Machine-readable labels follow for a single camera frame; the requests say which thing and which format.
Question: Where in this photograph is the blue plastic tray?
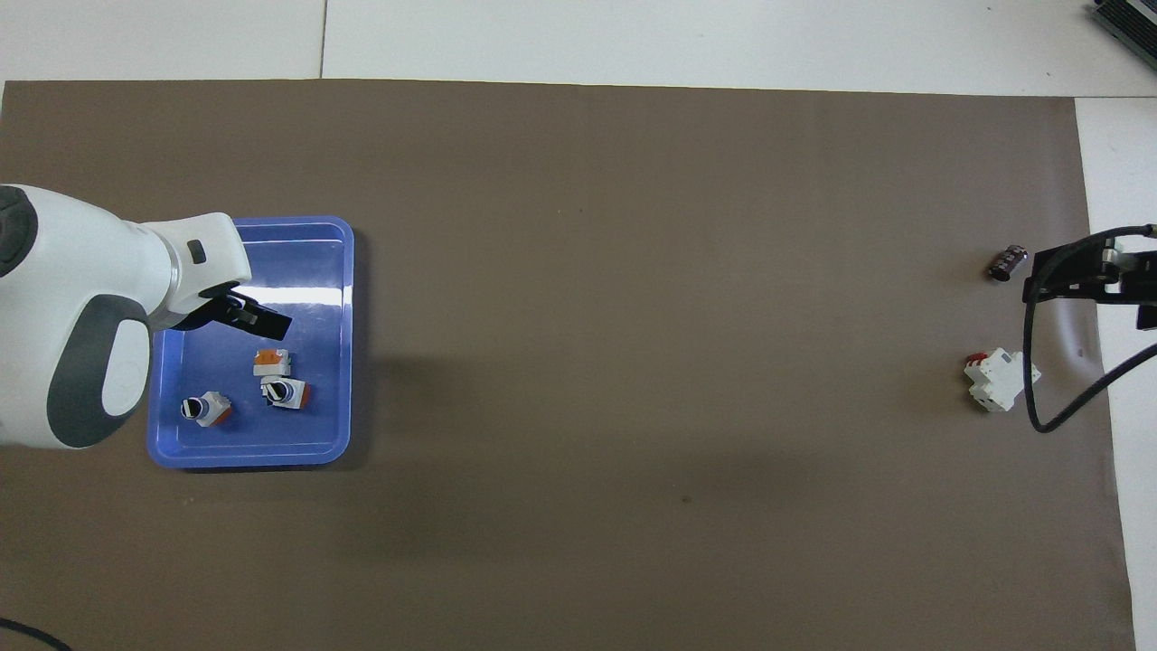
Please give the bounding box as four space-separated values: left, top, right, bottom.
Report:
146 215 355 469

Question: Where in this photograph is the white circuit breaker red lever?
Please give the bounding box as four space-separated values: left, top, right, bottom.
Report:
963 348 1042 413

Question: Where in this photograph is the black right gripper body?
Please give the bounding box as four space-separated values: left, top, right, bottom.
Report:
1089 237 1157 331

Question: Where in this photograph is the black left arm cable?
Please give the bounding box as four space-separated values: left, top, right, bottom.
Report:
0 617 75 651

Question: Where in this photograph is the small black terminal block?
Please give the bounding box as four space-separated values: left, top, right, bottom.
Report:
988 244 1030 281

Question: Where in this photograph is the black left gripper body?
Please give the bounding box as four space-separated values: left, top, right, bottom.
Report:
165 283 247 334

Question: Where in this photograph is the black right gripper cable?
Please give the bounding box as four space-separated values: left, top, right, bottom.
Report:
1021 224 1157 434

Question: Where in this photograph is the brown table mat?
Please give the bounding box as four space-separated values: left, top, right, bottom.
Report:
0 80 1138 651

